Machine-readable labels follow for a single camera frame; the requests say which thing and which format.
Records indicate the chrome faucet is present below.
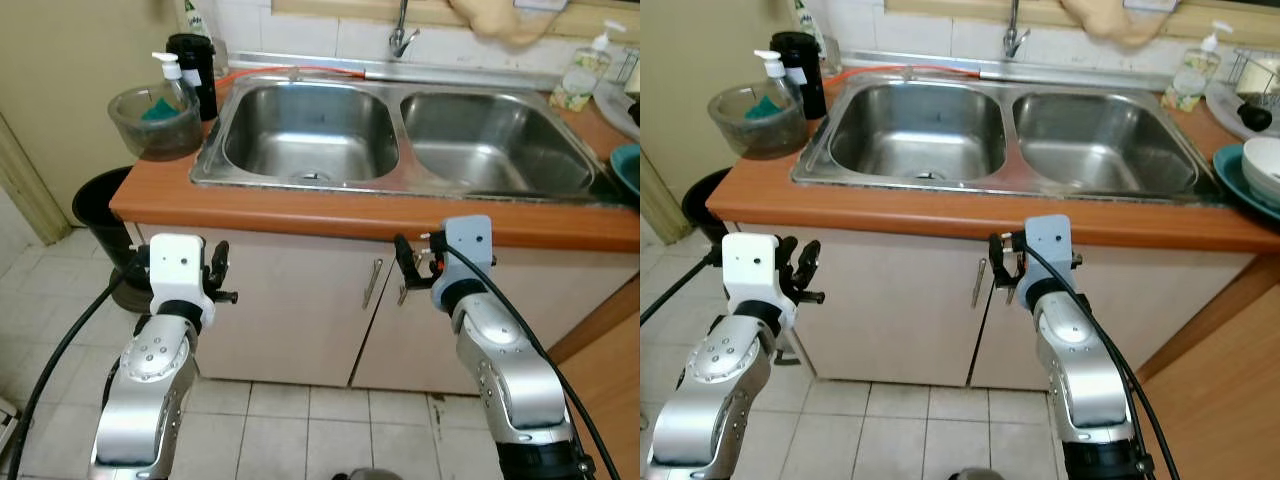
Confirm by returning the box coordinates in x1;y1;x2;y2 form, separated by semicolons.
387;0;422;60
1002;0;1032;60

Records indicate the beige hanging cloth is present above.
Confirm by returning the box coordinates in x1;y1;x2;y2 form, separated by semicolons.
446;0;572;50
1059;0;1172;50

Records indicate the translucent drain tray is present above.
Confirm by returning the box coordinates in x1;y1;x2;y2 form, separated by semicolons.
594;77;641;142
1204;79;1280;142

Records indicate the clear glass bowl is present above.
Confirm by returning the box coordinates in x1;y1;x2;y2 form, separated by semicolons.
707;84;807;160
107;84;205;162

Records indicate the white bowl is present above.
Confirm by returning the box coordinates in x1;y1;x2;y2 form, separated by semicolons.
1239;136;1280;207

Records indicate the orange hose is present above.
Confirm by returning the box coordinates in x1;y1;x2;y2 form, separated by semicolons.
214;64;377;87
827;64;987;85

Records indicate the green dish liquid bottle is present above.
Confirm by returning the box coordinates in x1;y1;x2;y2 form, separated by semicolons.
180;0;217;41
790;0;827;41

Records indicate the black bin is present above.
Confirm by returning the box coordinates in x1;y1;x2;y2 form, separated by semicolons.
681;167;737;247
71;165;152;314

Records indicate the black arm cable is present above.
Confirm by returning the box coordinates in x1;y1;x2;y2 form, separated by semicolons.
425;235;623;480
640;248;725;327
0;262;153;480
1018;240;1183;480

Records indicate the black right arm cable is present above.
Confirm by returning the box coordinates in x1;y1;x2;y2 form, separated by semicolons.
1018;240;1183;480
425;235;623;480

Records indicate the floral label hand soap bottle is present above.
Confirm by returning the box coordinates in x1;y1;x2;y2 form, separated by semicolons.
549;19;627;114
1161;19;1234;114

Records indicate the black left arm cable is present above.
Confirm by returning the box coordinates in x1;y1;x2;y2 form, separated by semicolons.
640;248;725;327
0;262;153;480

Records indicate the brown wooden cabinet panel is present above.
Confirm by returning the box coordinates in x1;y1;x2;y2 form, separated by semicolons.
1139;254;1280;480
547;274;641;480

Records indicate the teal plate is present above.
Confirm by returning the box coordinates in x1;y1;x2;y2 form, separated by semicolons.
1212;142;1280;224
609;142;641;197

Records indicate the white cabinet door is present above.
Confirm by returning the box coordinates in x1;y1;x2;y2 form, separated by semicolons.
138;224;380;390
967;244;1257;392
734;224;992;390
350;240;641;397

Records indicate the black tumbler with white label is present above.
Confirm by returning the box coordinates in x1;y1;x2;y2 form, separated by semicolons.
166;32;220;122
769;31;830;122

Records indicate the clear white pump bottle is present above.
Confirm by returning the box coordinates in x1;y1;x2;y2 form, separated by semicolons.
754;49;803;113
151;51;202;117

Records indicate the stainless steel double sink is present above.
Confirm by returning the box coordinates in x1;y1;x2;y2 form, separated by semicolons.
189;67;627;203
791;67;1228;207

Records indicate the wire dish rack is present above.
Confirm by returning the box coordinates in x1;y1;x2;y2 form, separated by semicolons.
608;45;641;97
1227;46;1280;117

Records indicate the small black round utensil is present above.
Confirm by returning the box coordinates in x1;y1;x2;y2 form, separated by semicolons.
1237;99;1277;134

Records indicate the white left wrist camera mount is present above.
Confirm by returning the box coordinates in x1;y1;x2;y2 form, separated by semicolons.
148;233;217;331
721;231;793;331

